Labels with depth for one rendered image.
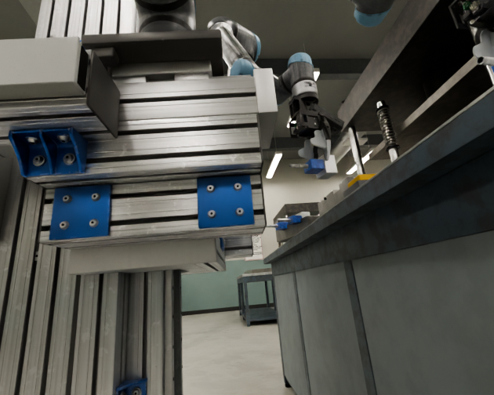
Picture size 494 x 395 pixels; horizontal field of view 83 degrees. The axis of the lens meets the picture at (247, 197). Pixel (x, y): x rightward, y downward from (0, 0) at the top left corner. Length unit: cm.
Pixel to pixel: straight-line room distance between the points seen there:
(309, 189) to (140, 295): 831
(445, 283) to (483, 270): 7
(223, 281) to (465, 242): 759
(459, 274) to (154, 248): 49
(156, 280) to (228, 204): 29
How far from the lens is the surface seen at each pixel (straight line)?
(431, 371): 62
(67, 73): 42
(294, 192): 867
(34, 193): 77
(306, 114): 84
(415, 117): 202
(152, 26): 64
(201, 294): 796
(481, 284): 48
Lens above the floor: 63
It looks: 17 degrees up
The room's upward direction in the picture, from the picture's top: 5 degrees counter-clockwise
